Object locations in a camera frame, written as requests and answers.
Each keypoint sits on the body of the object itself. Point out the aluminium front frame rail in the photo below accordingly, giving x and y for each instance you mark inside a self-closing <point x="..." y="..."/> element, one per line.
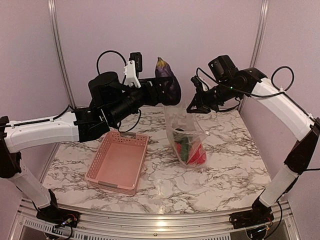
<point x="108" y="225"/>

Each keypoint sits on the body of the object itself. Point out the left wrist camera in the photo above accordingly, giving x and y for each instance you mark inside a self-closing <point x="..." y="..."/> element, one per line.
<point x="133" y="67"/>

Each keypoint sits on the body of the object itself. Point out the aluminium corner post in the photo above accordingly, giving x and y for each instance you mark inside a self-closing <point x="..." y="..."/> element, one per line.
<point x="59" y="51"/>
<point x="257" y="12"/>

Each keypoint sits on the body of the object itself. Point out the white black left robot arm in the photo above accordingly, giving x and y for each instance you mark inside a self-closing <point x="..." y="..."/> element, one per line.
<point x="16" y="136"/>

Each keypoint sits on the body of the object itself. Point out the dark purple toy eggplant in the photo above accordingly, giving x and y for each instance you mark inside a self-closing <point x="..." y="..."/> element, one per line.
<point x="172" y="88"/>

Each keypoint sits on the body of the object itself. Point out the pink perforated plastic basket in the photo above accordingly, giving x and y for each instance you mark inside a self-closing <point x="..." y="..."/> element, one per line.
<point x="118" y="162"/>

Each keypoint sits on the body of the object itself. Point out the left aluminium corner post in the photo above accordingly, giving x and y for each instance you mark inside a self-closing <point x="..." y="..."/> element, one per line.
<point x="59" y="51"/>

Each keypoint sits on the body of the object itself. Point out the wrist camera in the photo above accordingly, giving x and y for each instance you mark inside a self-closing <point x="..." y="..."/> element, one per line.
<point x="133" y="67"/>
<point x="199" y="83"/>

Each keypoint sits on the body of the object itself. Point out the green toy cucumber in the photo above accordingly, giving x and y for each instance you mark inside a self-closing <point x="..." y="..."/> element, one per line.
<point x="183" y="143"/>

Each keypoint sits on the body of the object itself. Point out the clear zip top bag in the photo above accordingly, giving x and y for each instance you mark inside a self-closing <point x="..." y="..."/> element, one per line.
<point x="177" y="117"/>

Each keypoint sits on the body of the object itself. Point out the right aluminium corner post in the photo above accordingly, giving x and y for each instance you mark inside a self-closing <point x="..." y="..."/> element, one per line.
<point x="257" y="12"/>

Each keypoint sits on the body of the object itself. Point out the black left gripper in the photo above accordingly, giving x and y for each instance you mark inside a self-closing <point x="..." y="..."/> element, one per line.
<point x="159" y="95"/>

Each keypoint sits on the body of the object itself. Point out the red toy tomato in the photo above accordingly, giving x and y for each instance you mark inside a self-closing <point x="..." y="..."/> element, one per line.
<point x="199" y="157"/>

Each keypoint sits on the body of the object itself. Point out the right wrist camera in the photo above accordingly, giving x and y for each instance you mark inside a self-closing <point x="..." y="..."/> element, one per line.
<point x="199" y="83"/>

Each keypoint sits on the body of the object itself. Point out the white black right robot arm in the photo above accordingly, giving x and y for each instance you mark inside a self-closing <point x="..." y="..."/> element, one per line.
<point x="304" y="127"/>

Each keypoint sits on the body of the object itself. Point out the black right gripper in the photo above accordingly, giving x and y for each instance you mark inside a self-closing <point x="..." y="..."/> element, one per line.
<point x="205" y="108"/>

